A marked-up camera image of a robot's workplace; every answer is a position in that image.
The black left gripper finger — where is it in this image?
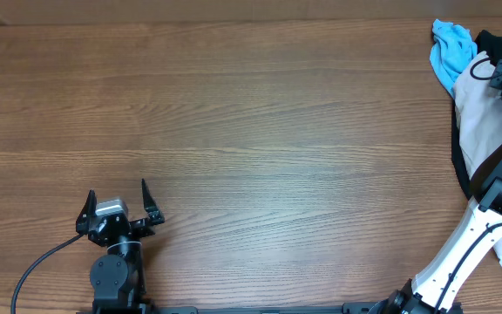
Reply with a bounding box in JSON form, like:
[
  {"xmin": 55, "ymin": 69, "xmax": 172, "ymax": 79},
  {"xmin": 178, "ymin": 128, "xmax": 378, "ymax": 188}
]
[
  {"xmin": 76, "ymin": 189, "xmax": 97, "ymax": 235},
  {"xmin": 141, "ymin": 179, "xmax": 165, "ymax": 225}
]

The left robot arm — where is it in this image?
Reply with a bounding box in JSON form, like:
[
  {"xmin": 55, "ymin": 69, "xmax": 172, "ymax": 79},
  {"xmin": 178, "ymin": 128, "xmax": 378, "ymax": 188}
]
[{"xmin": 76, "ymin": 181, "xmax": 165, "ymax": 313}]

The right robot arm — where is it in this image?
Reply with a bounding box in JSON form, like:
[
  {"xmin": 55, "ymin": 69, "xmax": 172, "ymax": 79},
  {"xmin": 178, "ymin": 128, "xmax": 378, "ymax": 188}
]
[{"xmin": 370, "ymin": 51, "xmax": 502, "ymax": 313}]

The black garment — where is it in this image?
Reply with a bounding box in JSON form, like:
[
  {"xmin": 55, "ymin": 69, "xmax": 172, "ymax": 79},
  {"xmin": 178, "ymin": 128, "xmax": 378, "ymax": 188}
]
[{"xmin": 451, "ymin": 30, "xmax": 502, "ymax": 199}]

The pale pink garment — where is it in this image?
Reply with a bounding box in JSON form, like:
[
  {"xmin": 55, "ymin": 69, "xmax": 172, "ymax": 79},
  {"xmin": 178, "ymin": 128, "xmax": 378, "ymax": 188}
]
[{"xmin": 453, "ymin": 51, "xmax": 502, "ymax": 267}]

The light blue cloth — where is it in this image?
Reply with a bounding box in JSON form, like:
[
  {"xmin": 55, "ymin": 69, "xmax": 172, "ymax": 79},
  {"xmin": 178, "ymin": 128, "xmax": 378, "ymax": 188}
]
[{"xmin": 429, "ymin": 19, "xmax": 478, "ymax": 98}]

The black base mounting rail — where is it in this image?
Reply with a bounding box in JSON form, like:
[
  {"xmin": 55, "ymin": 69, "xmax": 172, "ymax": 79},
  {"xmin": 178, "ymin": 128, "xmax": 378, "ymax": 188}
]
[{"xmin": 76, "ymin": 301, "xmax": 465, "ymax": 314}]

